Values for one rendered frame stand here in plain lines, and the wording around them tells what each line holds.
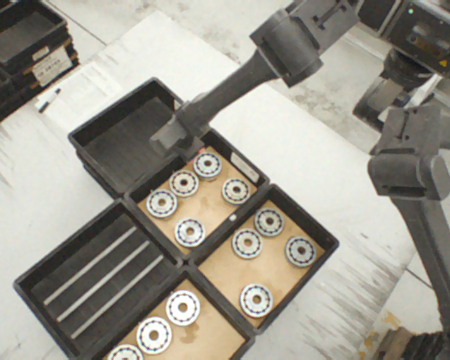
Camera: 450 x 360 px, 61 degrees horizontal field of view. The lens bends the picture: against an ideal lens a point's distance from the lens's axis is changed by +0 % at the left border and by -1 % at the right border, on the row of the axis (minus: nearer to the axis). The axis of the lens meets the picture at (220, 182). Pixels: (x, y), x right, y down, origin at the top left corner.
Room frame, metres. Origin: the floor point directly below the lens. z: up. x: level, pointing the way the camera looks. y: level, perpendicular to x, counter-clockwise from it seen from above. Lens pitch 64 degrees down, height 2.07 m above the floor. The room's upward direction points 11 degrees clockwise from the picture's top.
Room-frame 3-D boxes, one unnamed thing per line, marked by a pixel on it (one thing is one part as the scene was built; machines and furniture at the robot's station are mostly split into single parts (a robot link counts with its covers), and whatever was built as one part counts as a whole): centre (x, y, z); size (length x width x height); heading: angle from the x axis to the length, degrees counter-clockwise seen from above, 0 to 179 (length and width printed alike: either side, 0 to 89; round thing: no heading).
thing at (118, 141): (0.68, 0.31, 0.87); 0.40 x 0.30 x 0.11; 146
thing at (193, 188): (0.55, 0.12, 0.86); 0.10 x 0.10 x 0.01
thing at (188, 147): (0.55, 0.12, 1.17); 0.10 x 0.07 x 0.07; 56
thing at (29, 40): (1.34, 1.16, 0.37); 0.40 x 0.30 x 0.45; 151
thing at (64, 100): (0.94, 0.67, 0.70); 0.33 x 0.23 x 0.01; 151
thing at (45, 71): (1.28, 1.01, 0.41); 0.31 x 0.02 x 0.16; 151
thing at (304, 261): (0.39, -0.31, 0.86); 0.10 x 0.10 x 0.01
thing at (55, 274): (0.18, 0.29, 0.87); 0.40 x 0.30 x 0.11; 146
